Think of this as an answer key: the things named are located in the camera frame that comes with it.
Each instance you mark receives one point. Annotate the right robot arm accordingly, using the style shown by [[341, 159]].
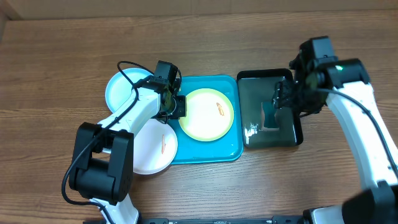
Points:
[[344, 87]]

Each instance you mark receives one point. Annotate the green rimmed plate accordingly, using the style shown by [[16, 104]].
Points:
[[209, 115]]

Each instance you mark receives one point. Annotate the black water basin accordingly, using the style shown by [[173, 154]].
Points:
[[255, 87]]

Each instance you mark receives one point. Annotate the white pink plate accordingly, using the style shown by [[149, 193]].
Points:
[[155, 147]]

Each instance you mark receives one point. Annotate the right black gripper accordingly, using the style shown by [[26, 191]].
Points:
[[281, 94]]

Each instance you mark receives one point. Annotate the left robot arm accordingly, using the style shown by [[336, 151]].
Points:
[[101, 170]]

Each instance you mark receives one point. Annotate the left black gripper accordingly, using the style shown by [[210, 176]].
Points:
[[181, 112]]

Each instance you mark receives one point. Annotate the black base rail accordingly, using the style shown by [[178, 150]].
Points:
[[278, 219]]

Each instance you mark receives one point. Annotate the blue rimmed plate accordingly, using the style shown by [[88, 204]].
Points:
[[118, 89]]

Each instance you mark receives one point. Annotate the green scrub sponge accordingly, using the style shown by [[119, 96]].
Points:
[[268, 116]]

